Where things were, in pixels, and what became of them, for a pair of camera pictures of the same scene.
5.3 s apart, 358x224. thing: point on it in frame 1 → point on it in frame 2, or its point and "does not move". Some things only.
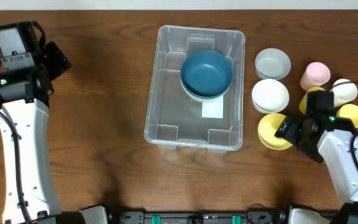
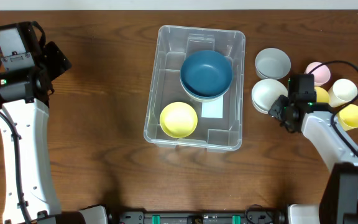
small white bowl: x=270 y=96 does not move
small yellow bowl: x=267 y=127 → x=178 y=120
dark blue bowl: x=206 y=73 does not move
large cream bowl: x=202 y=100 does not move
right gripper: x=289 y=130 → x=276 y=109
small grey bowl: x=272 y=64 does not move
